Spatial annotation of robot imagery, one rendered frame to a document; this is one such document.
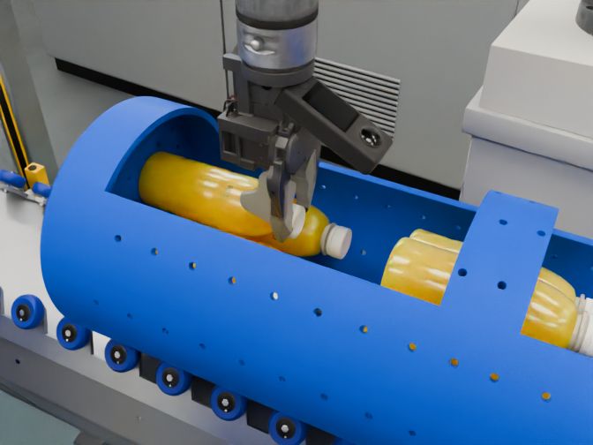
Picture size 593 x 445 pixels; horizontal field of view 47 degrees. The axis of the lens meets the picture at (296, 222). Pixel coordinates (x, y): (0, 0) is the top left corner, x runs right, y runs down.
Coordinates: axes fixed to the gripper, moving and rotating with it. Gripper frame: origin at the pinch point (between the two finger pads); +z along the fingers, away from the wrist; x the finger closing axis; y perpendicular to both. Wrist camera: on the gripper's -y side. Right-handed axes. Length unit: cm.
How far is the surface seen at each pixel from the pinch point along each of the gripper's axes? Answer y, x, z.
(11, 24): 72, -30, 3
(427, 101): 23, -149, 69
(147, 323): 6.9, 19.1, 1.0
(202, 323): 0.6, 18.6, -1.7
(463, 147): 8, -148, 83
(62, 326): 24.8, 15.4, 14.6
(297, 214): -0.3, 0.3, -1.4
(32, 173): 54, -10, 18
